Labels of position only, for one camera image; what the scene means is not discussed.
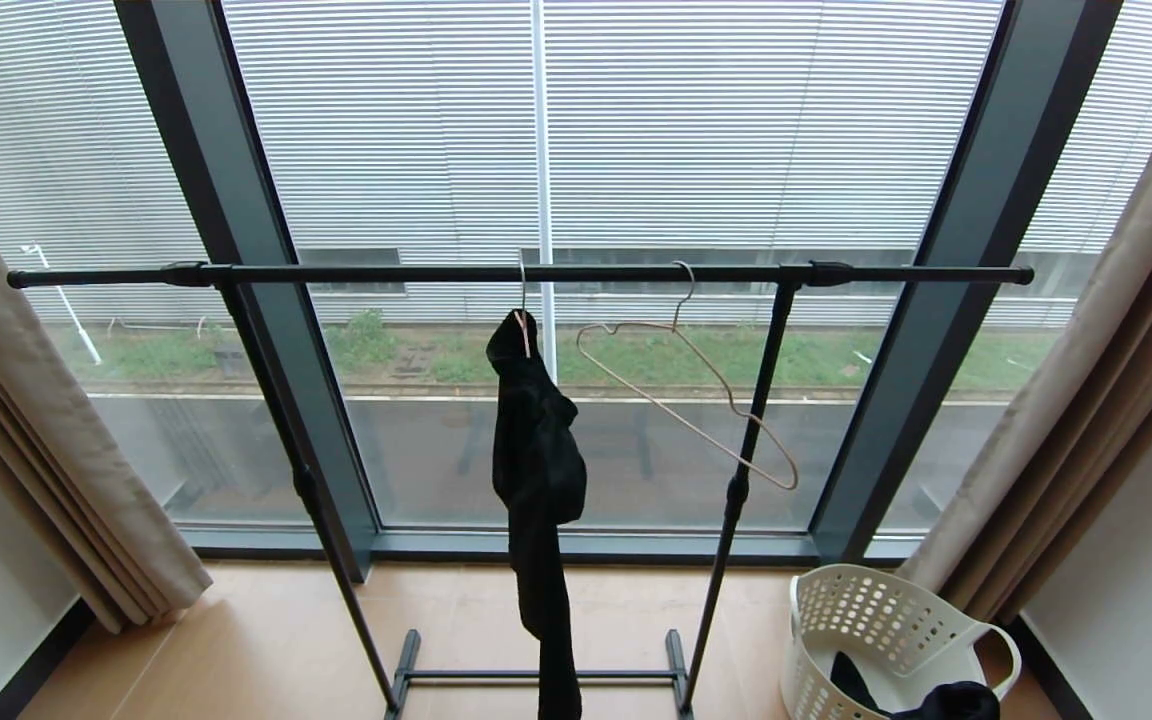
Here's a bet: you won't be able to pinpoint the window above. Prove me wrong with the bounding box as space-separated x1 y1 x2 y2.
0 0 1152 561

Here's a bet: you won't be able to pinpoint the beige curtain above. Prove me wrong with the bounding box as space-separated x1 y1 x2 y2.
0 155 214 634
896 30 1152 626

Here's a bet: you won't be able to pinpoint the black garment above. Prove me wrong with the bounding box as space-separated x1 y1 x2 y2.
829 650 1002 720

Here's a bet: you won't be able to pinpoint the white laundry basket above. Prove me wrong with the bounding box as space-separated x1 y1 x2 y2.
779 563 1024 720

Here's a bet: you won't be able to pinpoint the black clothes rack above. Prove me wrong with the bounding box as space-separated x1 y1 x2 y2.
6 260 1035 720

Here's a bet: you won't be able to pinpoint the pink clothes hanger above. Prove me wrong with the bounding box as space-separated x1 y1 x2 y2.
576 260 800 492
514 253 535 359

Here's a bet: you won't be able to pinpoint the black drawstring trousers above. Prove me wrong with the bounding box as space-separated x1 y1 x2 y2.
485 308 588 720

